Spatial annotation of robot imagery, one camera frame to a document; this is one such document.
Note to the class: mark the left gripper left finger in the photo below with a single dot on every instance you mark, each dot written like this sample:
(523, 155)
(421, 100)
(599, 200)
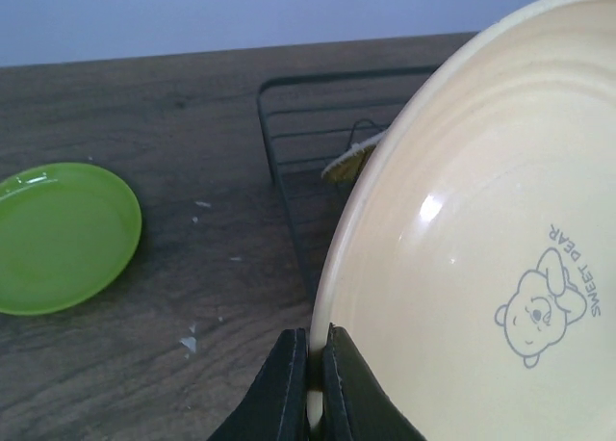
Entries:
(274, 406)

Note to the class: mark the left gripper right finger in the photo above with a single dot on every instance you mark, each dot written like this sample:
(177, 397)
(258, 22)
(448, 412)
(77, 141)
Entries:
(355, 407)

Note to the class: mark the plain cream orange plate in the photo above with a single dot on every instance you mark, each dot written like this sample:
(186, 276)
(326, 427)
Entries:
(474, 264)

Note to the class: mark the yellow woven bamboo plate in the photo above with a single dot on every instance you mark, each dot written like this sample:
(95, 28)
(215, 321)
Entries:
(350, 164)

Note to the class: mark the small lime green plate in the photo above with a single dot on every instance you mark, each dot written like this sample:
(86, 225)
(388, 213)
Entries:
(68, 231)

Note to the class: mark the black wire dish rack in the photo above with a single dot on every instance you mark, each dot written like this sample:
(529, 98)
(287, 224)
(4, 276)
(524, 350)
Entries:
(308, 121)

